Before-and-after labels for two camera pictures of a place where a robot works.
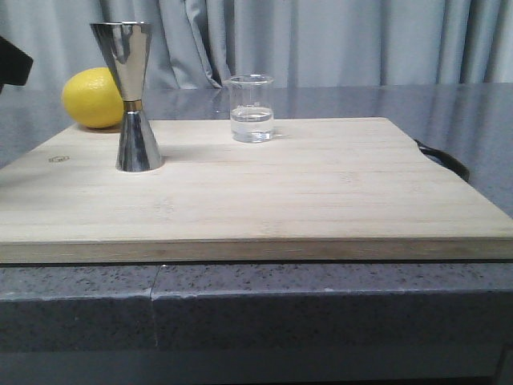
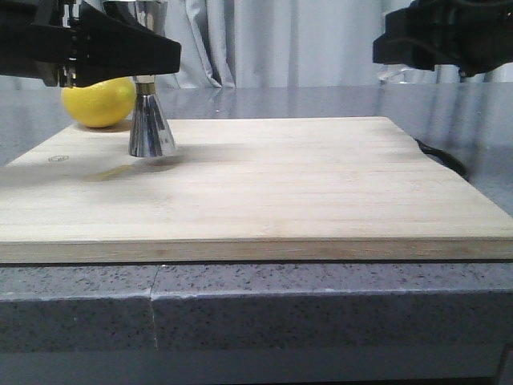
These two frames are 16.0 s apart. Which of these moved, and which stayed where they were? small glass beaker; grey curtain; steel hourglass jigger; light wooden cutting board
Moved: steel hourglass jigger; small glass beaker
Stayed: grey curtain; light wooden cutting board
